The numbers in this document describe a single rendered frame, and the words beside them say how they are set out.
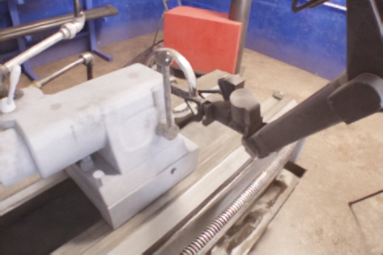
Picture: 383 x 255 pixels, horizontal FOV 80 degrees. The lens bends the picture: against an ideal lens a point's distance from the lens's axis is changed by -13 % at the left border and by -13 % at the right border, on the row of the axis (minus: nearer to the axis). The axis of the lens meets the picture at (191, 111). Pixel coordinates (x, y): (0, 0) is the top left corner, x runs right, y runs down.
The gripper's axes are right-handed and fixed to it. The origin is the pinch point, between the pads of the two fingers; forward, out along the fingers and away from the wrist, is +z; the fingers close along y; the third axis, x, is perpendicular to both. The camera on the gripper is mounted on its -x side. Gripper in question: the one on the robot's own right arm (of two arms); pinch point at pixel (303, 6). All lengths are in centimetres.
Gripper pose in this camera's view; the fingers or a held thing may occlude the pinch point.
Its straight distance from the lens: 65.1
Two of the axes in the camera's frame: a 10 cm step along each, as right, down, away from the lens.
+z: -4.2, 4.9, 7.6
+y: -6.9, 3.8, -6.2
